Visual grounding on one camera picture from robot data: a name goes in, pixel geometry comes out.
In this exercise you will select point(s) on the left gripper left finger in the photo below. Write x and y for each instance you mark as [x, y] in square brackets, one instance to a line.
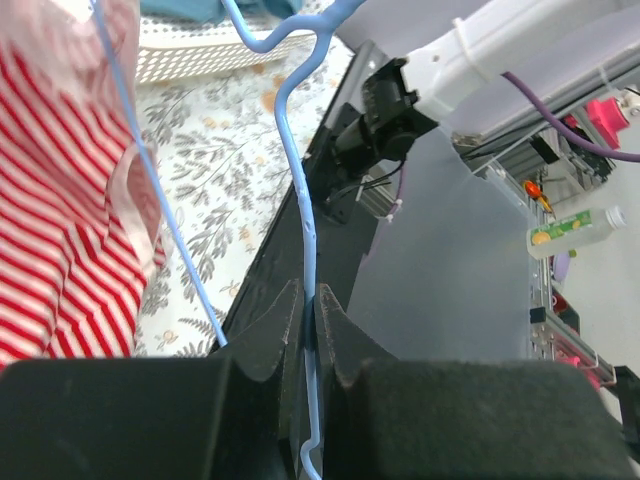
[225, 416]

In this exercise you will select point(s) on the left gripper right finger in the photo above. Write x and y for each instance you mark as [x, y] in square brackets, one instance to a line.
[387, 418]

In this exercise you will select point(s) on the red white striped tank top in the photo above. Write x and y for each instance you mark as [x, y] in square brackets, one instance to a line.
[80, 222]

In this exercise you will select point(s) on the white oval laundry basket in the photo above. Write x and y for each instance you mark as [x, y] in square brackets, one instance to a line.
[169, 51]

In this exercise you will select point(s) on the blue wire hanger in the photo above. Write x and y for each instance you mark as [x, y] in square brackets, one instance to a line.
[323, 25]

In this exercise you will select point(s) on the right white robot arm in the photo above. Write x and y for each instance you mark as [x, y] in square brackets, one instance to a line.
[458, 81]

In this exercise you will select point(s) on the floral table cloth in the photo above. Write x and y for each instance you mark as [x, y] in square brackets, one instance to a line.
[224, 171]

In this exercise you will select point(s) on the clear plastic bottle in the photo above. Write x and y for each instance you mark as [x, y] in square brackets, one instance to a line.
[581, 229]

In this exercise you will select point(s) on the teal blue garment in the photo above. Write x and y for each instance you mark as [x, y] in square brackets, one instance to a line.
[214, 11]

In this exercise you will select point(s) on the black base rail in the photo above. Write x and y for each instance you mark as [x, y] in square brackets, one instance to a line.
[280, 260]

